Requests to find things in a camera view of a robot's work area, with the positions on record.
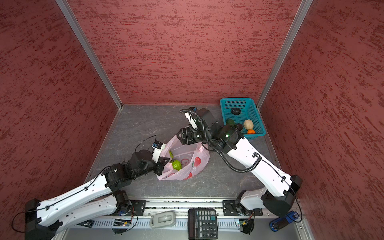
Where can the beige fruit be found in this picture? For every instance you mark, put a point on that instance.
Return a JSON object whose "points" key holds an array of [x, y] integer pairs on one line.
{"points": [[248, 124]]}

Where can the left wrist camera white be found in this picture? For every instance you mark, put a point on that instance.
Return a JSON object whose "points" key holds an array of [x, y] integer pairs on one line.
{"points": [[158, 147]]}

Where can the dark green fruit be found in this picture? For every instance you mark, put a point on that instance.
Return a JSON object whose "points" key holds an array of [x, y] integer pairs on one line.
{"points": [[230, 122]]}

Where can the black calculator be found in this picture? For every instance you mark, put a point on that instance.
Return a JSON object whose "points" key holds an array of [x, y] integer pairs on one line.
{"points": [[202, 224]]}

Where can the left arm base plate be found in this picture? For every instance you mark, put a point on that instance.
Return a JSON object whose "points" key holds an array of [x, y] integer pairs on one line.
{"points": [[137, 208]]}

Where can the black avocado fruit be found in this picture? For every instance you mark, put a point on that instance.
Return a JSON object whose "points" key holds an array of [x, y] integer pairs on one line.
{"points": [[236, 111]]}

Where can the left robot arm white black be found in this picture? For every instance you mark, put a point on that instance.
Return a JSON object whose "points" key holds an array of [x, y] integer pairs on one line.
{"points": [[103, 195]]}

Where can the black remote stick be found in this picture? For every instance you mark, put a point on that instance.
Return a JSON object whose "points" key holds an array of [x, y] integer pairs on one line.
{"points": [[87, 224]]}

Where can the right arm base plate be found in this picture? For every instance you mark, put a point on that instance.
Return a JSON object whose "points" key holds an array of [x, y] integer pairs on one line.
{"points": [[232, 208]]}

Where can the right circuit board with wires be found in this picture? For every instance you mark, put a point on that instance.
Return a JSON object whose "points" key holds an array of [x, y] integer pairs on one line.
{"points": [[246, 226]]}

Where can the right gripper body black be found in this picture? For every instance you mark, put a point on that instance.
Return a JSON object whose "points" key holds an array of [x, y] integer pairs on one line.
{"points": [[195, 135]]}

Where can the left circuit board with wires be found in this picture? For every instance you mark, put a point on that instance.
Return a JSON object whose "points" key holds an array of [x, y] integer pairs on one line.
{"points": [[121, 226]]}

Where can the orange fruit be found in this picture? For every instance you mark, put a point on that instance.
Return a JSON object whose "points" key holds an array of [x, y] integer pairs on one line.
{"points": [[251, 132]]}

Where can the blue handheld device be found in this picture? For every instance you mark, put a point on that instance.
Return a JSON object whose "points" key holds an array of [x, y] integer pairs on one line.
{"points": [[280, 223]]}

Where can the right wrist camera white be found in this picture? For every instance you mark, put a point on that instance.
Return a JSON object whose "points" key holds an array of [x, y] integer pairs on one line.
{"points": [[191, 119]]}

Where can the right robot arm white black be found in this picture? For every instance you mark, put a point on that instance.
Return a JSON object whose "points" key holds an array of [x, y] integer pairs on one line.
{"points": [[228, 141]]}

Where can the teal plastic basket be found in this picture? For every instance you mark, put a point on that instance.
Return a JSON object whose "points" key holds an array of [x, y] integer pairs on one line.
{"points": [[248, 111]]}

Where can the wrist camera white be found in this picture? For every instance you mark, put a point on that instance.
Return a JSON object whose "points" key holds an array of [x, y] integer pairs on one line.
{"points": [[158, 147], [191, 119]]}

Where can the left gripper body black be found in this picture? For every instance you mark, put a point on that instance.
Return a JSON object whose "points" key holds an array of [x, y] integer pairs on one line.
{"points": [[152, 166]]}

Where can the dark purple fruit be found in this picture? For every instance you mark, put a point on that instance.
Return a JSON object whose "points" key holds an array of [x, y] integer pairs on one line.
{"points": [[239, 127]]}

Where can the grey plastic device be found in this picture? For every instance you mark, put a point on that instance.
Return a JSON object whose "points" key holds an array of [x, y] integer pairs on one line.
{"points": [[163, 220]]}

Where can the circuit board with wires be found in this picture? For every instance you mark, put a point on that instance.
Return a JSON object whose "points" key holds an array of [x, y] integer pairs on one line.
{"points": [[246, 226], [121, 226]]}

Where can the pink plastic bag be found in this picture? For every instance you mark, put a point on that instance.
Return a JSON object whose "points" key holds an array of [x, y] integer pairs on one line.
{"points": [[193, 158]]}

